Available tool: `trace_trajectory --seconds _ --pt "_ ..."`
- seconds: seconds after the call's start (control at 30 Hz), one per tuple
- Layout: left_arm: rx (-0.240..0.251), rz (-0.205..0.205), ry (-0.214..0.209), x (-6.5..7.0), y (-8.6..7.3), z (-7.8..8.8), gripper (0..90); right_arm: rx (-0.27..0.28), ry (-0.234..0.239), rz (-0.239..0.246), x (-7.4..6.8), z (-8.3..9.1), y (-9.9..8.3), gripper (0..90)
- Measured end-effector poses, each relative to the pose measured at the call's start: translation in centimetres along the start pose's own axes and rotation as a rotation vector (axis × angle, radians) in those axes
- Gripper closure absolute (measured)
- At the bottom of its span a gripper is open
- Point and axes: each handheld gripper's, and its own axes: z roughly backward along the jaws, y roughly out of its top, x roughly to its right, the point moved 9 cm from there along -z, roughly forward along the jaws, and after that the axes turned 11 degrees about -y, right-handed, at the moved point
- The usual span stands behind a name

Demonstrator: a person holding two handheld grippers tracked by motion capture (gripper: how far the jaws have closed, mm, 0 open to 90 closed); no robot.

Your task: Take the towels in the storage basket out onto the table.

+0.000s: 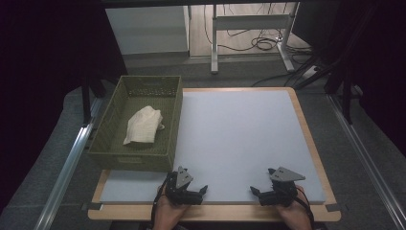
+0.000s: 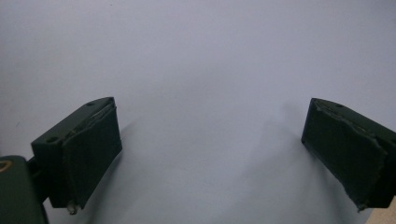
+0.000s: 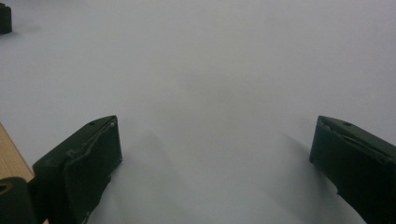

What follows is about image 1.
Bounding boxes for black stand leg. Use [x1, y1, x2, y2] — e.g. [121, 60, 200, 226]
[325, 61, 356, 126]
[80, 76, 107, 127]

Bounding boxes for aluminium rail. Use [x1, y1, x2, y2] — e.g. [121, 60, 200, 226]
[327, 93, 406, 230]
[33, 95, 105, 230]

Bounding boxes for person's left hand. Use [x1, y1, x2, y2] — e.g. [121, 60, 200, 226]
[152, 187, 192, 230]

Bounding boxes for white power strip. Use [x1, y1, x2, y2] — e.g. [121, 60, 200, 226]
[299, 64, 321, 81]

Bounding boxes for right hand-held gripper cable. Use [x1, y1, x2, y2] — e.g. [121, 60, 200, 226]
[295, 185, 316, 230]

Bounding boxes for white cabinet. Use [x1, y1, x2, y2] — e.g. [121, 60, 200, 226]
[104, 5, 192, 60]

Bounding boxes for green woven plastic basket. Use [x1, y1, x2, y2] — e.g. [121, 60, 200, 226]
[87, 75, 184, 173]

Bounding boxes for cream printed cloth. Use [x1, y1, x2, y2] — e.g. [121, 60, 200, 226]
[123, 105, 166, 146]

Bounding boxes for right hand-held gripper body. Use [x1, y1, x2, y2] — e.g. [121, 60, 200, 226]
[267, 166, 306, 207]

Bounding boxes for person's right hand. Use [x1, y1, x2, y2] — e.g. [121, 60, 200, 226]
[275, 187, 314, 230]

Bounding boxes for white desk frame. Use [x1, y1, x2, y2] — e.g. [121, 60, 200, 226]
[210, 2, 302, 76]

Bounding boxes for black tape piece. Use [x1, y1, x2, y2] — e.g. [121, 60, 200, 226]
[84, 201, 103, 212]
[325, 202, 342, 213]

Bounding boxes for black floor cables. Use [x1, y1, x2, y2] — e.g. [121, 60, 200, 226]
[203, 2, 314, 88]

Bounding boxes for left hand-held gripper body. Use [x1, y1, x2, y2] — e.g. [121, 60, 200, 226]
[164, 166, 194, 206]

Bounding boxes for light wooden table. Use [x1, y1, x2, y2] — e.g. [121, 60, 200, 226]
[87, 86, 342, 223]

